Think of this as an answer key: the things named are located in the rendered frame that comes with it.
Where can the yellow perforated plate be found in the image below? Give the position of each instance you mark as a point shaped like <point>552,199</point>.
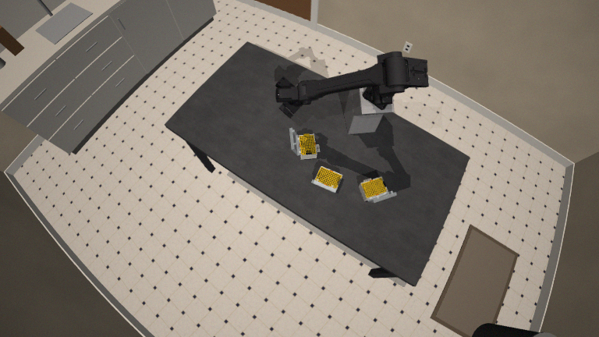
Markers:
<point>307,145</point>
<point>374,187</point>

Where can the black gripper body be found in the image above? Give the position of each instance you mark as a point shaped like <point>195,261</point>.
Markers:
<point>293,108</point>

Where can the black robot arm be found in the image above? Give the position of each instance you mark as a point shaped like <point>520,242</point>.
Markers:
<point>401,73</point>

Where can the yellow perforated tip rack insert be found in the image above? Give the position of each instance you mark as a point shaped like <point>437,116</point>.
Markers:
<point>327,177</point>

